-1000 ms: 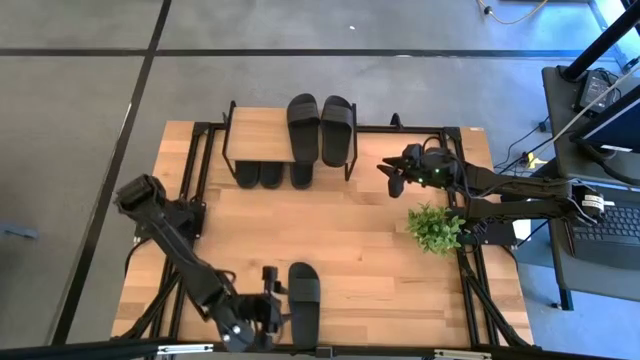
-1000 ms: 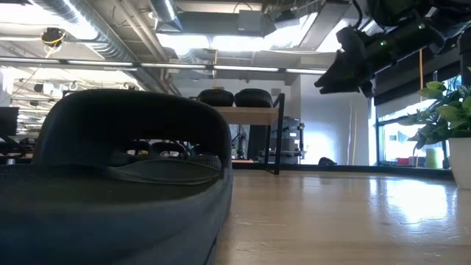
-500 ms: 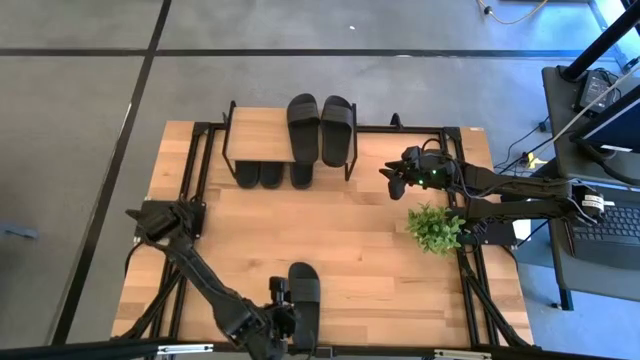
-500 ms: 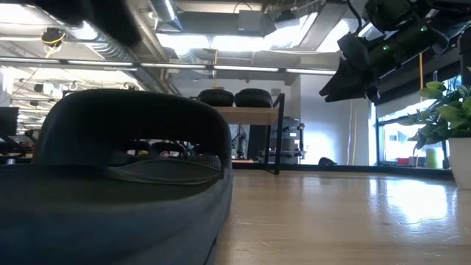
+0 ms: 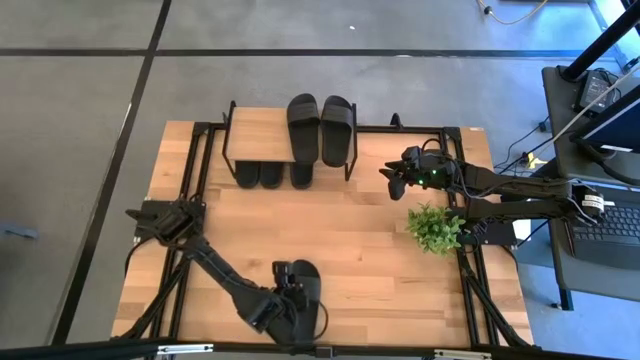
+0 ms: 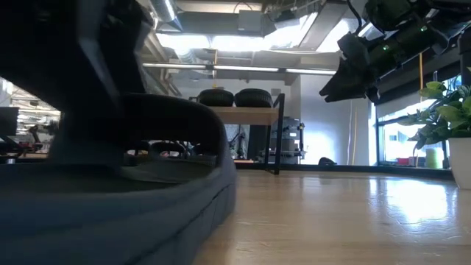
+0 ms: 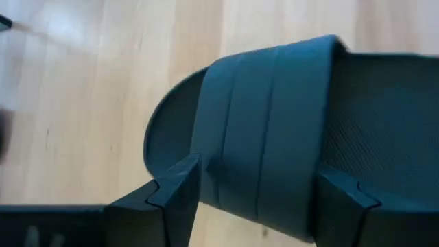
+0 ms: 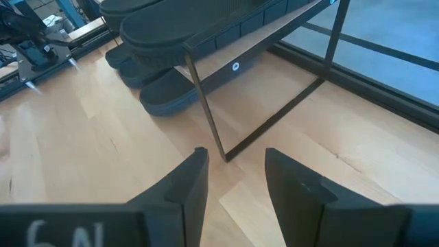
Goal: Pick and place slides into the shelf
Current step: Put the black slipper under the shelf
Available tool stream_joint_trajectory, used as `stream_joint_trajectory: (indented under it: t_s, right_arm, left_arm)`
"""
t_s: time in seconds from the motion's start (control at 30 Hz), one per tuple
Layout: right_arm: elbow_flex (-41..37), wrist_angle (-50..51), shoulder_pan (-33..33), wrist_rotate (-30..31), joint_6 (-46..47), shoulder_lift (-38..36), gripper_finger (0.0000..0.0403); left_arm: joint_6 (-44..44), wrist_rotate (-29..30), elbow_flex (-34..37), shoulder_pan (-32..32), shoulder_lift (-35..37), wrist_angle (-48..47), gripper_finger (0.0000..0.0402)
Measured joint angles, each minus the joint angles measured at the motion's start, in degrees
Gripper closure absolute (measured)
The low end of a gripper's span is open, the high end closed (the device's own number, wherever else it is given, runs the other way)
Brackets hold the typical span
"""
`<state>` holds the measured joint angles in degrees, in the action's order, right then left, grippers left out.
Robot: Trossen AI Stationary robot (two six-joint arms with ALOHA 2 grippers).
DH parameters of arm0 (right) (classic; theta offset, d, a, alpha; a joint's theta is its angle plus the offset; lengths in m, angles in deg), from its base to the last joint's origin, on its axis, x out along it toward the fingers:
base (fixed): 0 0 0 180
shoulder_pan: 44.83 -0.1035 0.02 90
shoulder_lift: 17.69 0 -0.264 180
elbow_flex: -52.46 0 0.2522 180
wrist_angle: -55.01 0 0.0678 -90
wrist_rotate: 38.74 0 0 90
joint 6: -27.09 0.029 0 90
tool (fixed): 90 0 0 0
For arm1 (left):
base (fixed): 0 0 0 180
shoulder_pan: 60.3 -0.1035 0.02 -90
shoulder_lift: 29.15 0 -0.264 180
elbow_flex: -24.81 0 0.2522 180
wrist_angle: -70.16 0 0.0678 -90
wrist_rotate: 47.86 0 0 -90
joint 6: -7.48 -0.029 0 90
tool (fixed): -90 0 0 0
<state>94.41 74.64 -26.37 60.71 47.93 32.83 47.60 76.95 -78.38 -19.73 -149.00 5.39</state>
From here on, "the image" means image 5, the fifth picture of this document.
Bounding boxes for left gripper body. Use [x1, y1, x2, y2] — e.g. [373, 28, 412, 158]
[271, 259, 309, 314]

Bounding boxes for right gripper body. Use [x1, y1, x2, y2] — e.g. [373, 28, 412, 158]
[399, 144, 459, 191]

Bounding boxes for black rubber slide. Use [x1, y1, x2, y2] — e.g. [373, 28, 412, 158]
[320, 94, 355, 169]
[289, 258, 323, 346]
[259, 160, 286, 190]
[286, 92, 322, 166]

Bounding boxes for large grey cylindrical appliance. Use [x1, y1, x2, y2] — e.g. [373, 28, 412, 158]
[234, 160, 261, 190]

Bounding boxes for green potted plant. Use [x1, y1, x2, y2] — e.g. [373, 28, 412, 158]
[405, 202, 467, 258]

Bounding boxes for grey side desk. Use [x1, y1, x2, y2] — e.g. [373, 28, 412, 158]
[541, 64, 640, 311]

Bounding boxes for black power adapter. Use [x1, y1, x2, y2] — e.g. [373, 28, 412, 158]
[574, 69, 610, 115]

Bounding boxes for black laptop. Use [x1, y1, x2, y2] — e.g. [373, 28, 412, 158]
[568, 184, 640, 272]

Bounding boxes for black monitor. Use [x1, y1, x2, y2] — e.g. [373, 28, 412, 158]
[569, 82, 640, 187]

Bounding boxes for black pole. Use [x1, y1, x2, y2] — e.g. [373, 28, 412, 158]
[559, 2, 640, 82]

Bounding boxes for black aluminium rig frame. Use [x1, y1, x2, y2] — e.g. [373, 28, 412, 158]
[112, 112, 534, 360]

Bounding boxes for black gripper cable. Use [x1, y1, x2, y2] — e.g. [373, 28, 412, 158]
[312, 298, 330, 342]

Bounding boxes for silver metal bracket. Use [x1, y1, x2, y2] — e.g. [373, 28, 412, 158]
[157, 342, 215, 356]
[433, 348, 494, 360]

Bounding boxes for wooden shelf black metal frame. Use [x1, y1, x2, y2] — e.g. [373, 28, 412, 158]
[221, 99, 359, 183]

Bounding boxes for yellow floor cable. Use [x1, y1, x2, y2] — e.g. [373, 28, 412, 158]
[475, 0, 550, 26]

